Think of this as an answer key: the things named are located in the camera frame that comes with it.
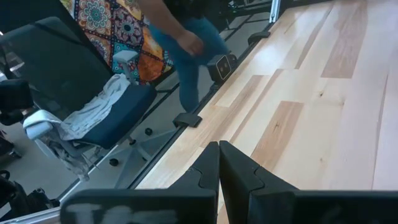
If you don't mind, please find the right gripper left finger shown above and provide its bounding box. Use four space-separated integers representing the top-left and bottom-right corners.
60 141 221 224

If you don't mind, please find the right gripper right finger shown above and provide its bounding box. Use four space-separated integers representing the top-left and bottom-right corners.
219 140 398 224

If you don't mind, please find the person's forearm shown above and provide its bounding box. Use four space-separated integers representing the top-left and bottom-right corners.
136 0 187 41

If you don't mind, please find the black table clamp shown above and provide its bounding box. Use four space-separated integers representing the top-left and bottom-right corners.
172 112 203 129
248 30 271 46

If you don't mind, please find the person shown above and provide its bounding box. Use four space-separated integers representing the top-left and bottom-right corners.
148 0 233 113

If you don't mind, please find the grey cloth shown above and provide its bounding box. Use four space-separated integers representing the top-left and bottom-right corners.
23 73 131 183

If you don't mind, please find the person's hand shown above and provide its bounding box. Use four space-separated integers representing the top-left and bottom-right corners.
175 30 205 57

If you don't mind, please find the black bag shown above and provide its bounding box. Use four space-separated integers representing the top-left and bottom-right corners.
0 169 60 220

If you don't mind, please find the dark blue office chair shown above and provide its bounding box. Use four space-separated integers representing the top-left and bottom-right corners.
0 16 180 190

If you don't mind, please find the black table edge rail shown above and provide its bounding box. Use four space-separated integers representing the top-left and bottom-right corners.
57 18 280 202

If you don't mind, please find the black table-level camera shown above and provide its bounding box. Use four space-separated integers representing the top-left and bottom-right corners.
206 53 239 84

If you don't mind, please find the silver aluminium rail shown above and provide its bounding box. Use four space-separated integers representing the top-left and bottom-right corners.
0 205 63 224

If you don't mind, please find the silver aluminium post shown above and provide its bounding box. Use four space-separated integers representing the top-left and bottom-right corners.
269 0 282 24

